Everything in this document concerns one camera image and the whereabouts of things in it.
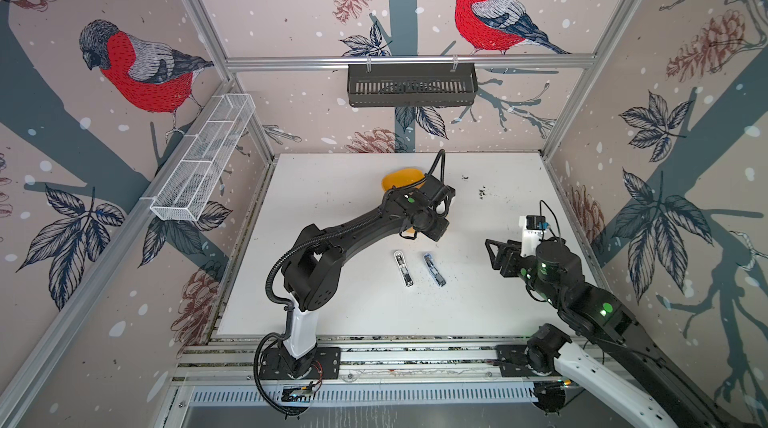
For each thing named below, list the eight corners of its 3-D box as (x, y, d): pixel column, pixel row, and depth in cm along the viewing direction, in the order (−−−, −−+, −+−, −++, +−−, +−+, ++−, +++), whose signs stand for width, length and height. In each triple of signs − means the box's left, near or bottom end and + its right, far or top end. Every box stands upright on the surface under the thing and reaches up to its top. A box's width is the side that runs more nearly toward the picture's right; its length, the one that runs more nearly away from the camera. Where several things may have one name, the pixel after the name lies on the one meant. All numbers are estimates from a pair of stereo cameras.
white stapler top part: (405, 289, 88) (405, 285, 85) (392, 256, 95) (392, 252, 92) (414, 285, 88) (415, 281, 86) (401, 253, 95) (401, 249, 93)
